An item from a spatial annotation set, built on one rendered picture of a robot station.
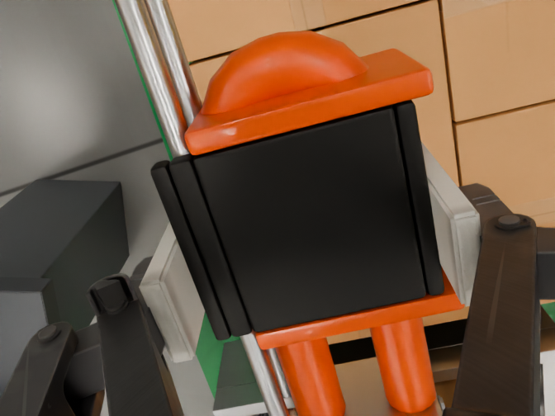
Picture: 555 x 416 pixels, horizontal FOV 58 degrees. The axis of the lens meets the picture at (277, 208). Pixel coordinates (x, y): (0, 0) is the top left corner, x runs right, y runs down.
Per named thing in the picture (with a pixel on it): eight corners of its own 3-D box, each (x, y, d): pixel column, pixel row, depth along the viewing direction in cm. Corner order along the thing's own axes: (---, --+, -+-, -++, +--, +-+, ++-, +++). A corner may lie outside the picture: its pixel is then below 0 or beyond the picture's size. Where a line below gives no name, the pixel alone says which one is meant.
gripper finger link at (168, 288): (195, 361, 15) (172, 366, 15) (220, 249, 22) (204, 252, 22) (161, 280, 14) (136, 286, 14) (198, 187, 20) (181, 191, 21)
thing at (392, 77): (429, 241, 22) (467, 310, 17) (264, 278, 23) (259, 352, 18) (396, 45, 18) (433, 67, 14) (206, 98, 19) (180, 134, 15)
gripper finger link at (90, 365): (152, 389, 14) (50, 408, 14) (184, 285, 18) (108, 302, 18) (131, 346, 13) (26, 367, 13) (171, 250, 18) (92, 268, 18)
